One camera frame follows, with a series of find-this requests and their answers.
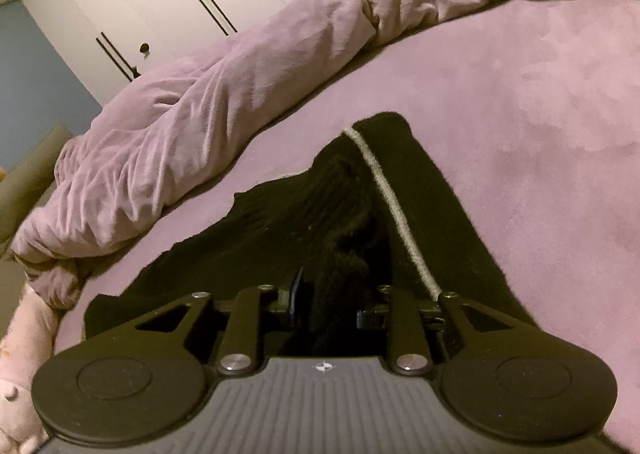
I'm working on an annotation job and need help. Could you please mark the black garment with white stripe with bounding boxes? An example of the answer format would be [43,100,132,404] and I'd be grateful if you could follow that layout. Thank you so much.
[84,111,551,360]

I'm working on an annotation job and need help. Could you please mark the crumpled purple duvet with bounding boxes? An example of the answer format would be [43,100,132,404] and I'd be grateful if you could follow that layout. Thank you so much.
[10,0,481,311]

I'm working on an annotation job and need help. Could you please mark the pink plush toy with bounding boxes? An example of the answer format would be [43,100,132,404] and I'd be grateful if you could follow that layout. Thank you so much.
[0,284,67,454]

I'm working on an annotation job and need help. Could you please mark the grey upholstered bench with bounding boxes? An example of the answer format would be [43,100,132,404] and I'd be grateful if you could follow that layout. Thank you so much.
[0,126,77,241]

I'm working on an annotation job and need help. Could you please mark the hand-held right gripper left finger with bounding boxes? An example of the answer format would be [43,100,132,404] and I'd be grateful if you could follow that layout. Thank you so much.
[135,267,308,378]

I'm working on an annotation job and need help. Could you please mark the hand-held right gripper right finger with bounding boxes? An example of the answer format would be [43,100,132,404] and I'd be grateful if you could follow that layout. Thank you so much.
[356,284,497,377]

